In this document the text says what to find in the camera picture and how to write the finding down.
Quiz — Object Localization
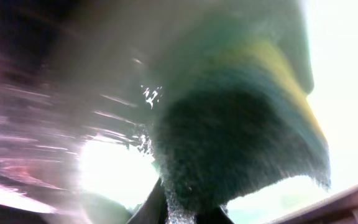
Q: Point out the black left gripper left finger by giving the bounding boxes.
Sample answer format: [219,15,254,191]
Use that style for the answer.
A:
[126,179,168,224]

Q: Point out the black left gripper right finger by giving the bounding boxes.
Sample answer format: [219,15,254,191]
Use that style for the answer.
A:
[196,207,234,224]

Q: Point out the dark green scrubbing sponge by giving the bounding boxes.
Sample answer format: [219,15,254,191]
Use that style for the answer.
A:
[152,40,331,217]

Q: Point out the white plate with green stain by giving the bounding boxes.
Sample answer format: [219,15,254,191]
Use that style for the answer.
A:
[221,0,358,223]

